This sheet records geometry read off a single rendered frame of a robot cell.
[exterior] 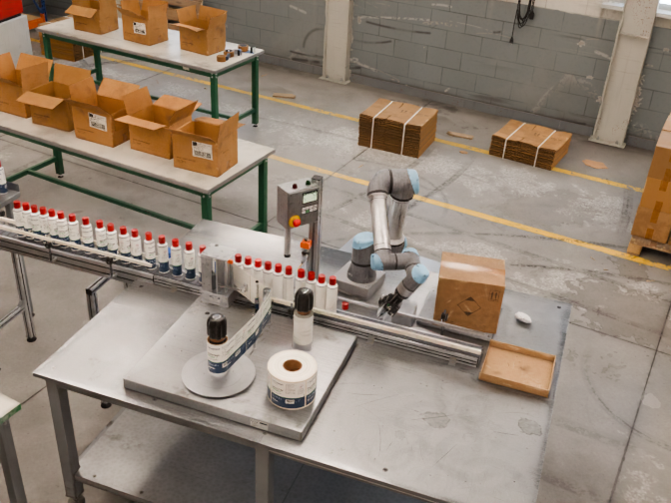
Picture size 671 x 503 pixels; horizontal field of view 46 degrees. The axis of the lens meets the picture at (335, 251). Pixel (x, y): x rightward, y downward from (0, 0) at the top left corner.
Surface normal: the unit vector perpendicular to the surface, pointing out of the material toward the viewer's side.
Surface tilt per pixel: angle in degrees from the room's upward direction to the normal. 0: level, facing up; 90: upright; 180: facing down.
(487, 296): 90
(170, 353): 0
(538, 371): 0
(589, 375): 0
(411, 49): 90
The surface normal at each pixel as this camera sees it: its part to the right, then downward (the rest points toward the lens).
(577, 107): -0.47, 0.44
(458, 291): -0.18, 0.50
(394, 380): 0.05, -0.86
